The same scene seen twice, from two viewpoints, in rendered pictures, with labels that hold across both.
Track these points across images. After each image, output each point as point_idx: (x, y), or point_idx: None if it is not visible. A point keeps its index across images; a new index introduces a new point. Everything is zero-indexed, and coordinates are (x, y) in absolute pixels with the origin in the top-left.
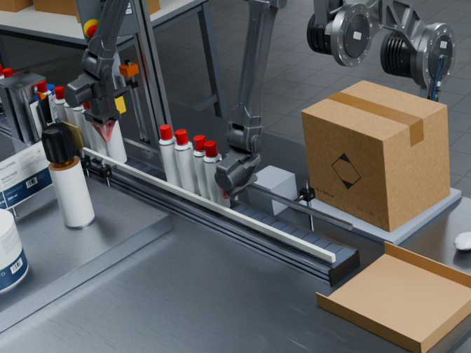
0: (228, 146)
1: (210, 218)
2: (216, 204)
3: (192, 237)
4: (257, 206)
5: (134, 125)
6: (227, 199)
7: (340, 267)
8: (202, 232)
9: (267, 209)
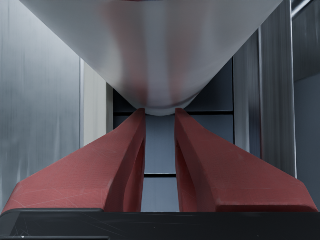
0: None
1: (80, 91)
2: (100, 102)
3: (32, 63)
4: (297, 124)
5: None
6: (170, 111)
7: None
8: (77, 67)
9: (304, 180)
